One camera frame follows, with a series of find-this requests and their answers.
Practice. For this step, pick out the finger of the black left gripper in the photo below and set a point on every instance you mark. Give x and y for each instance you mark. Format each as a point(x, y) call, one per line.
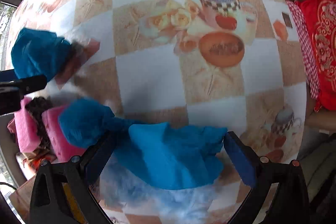
point(13, 90)

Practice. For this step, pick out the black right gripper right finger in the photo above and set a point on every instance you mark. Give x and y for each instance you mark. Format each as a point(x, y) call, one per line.
point(290, 203)

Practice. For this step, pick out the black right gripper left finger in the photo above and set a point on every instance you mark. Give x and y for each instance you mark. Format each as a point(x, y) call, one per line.
point(48, 200)

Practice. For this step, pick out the blue knitted cloth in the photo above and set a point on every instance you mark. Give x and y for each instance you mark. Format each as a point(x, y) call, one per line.
point(160, 155)
point(39, 52)

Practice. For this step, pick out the pink sponge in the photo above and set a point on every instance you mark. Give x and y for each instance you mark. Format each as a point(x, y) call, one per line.
point(60, 146)
point(25, 128)

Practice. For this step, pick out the light blue fluffy cloth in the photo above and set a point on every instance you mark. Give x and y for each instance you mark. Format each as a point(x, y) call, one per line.
point(120, 189)

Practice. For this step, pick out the leopard print cloth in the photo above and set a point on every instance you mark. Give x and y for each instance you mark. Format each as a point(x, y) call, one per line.
point(36, 107)

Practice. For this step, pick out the red gingham cloth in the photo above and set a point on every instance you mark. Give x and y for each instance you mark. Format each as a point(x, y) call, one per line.
point(306, 48)

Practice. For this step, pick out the checkered patterned tablecloth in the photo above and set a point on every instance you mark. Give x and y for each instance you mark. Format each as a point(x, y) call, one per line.
point(222, 63)

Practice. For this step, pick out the red embroidered cushion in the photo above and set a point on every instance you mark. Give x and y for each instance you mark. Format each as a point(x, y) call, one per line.
point(319, 17)

